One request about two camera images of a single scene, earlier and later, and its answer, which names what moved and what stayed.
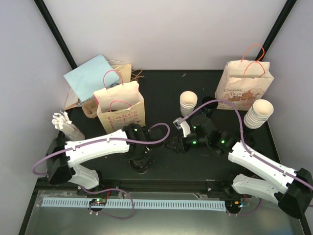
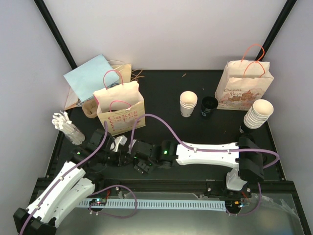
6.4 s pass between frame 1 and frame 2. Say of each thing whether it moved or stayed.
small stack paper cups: stayed
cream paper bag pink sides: stayed
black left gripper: moved
